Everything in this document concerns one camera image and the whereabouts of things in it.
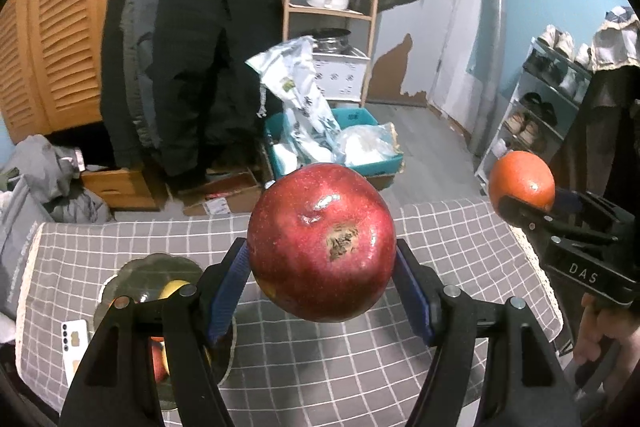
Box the dark glass scalloped plate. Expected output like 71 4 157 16
97 253 236 412

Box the dark cloth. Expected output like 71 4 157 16
547 64 640 218

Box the teal plastic basket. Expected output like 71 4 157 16
265 107 405 180

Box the printed white rice bag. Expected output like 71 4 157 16
246 36 346 166

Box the grey clothing pile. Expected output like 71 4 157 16
0 134 114 224

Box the steel pot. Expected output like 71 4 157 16
312 28 354 52

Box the white plastic crate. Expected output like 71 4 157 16
312 49 371 102

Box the white lace cloth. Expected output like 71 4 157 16
592 6 640 70

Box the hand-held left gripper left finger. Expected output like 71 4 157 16
59 237 251 427

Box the wooden drawer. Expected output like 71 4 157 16
80 167 162 210

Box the metal shoe rack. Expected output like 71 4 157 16
475 38 594 198

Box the clear plastic bag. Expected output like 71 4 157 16
332 123 399 168

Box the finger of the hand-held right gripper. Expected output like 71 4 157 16
499 193 621 249
552 187 617 221

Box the grey checkered tablecloth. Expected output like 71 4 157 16
15 199 566 427

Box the flat cardboard box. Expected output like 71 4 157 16
175 167 264 216

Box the red apple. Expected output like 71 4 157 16
150 339 172 383
247 163 397 323

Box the white door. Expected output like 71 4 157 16
434 0 482 130

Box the shoe rack with shoes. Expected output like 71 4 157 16
492 24 594 158

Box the grey jacket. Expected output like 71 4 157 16
120 0 174 148

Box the yellow-green pear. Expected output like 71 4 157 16
159 279 194 301

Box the grey printed tote bag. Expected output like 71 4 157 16
0 182 47 321

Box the black hooded coat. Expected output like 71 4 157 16
157 0 284 180

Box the person's right hand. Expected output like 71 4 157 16
574 294 640 404

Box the white smartphone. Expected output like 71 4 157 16
61 319 92 383

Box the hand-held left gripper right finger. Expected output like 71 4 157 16
394 239 583 427

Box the orange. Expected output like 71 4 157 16
489 151 556 212

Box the wooden louvered wardrobe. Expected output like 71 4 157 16
0 0 151 142

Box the grey vertical pipe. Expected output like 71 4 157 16
472 0 521 158

